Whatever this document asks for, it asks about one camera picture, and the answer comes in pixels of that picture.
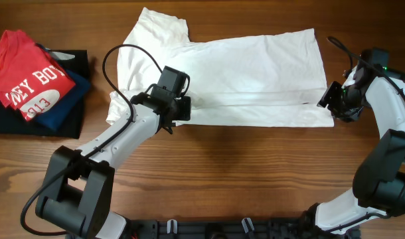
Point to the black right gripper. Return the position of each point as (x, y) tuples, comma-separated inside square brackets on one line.
[(328, 98)]

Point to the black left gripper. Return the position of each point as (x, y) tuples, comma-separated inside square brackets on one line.
[(184, 102)]

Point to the white t-shirt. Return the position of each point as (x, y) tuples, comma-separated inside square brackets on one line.
[(262, 81)]

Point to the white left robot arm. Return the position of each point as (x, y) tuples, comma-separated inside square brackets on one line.
[(78, 183)]

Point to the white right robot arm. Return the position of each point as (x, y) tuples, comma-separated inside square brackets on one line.
[(378, 189)]

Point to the blue folded t-shirt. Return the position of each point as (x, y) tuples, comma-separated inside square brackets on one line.
[(34, 87)]

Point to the red printed t-shirt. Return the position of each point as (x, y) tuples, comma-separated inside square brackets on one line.
[(30, 80)]

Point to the black folded t-shirt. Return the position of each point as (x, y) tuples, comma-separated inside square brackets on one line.
[(65, 118)]

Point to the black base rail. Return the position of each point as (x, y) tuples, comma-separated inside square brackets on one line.
[(275, 228)]

